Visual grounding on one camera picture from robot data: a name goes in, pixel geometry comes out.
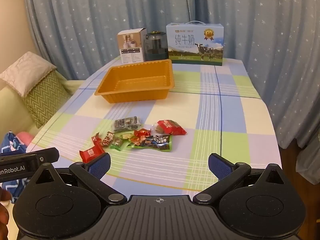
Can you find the black green snack packet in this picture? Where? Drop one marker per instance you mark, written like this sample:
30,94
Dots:
156,143

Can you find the humidifier cardboard box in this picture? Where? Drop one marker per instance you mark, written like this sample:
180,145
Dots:
130,42

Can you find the person's left hand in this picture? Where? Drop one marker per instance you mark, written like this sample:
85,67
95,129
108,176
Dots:
3,212

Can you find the dark green humidifier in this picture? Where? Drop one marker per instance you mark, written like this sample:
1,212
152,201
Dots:
155,45

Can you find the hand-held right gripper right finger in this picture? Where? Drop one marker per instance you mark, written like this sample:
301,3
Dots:
220,166

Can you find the blue star curtain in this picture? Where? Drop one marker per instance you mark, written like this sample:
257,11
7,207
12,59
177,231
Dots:
100,17

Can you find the large red snack packet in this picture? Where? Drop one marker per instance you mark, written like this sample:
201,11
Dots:
172,127

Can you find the yellow green candy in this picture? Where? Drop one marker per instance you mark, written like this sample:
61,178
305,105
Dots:
126,136

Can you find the orange plastic tray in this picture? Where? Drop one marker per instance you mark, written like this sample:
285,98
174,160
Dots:
140,73

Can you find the pink cloth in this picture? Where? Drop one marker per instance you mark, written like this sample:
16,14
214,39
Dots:
25,137

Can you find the checked tablecloth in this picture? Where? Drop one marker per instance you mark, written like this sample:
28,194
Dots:
200,110

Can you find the blue patterned cloth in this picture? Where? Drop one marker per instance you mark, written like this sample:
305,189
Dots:
11,142

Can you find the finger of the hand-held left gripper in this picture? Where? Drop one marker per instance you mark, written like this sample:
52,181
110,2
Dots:
48,154

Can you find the dark red candy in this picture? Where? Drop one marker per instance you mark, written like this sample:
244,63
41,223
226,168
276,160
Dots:
96,138

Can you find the red square snack packet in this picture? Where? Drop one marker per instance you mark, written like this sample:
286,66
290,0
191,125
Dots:
90,153

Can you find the light green sofa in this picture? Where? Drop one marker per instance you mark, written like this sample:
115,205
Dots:
72,85

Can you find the red brown candy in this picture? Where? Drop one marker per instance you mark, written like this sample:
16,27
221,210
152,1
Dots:
107,138

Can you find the green zigzag cushion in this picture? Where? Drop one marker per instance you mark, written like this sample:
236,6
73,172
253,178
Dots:
45,92

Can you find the grey clear snack packet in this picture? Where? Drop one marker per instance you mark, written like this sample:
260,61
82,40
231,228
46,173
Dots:
126,124

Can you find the milk carton box with cow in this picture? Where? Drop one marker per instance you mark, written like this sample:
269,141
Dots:
190,42

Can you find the white pillow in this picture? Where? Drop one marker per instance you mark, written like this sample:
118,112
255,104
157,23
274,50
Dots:
25,72

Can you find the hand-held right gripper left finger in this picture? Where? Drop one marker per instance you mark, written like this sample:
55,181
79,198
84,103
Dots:
100,166

